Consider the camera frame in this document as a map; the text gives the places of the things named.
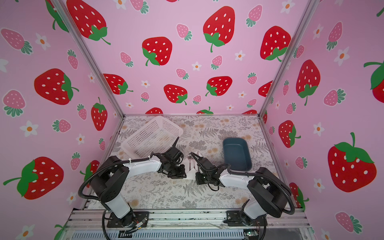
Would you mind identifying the dark teal plastic bin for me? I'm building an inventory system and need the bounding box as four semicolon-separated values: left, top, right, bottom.
223;138;253;172

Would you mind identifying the aluminium frame rail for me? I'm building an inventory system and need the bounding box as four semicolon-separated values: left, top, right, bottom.
59;209;316;240

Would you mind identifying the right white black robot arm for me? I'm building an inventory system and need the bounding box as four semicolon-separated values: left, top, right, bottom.
190;152;296;226

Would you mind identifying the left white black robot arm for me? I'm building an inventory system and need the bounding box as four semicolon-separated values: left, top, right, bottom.
78;138;187;227

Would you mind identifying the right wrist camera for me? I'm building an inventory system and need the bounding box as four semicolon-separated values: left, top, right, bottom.
196;158;216;172

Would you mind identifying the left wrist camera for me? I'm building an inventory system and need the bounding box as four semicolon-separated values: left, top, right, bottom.
164;148;184;165

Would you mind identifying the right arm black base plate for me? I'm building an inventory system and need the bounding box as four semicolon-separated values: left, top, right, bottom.
223;211;268;227

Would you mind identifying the white paper napkin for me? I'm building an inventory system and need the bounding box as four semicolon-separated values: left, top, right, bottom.
182;159;199;180

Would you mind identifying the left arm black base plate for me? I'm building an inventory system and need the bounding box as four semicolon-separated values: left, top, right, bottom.
107;211;150;228

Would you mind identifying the white plastic mesh basket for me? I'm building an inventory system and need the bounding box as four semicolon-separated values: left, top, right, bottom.
121;116;184;159

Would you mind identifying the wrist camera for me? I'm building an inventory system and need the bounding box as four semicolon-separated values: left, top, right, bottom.
164;148;184;165
196;158;216;172

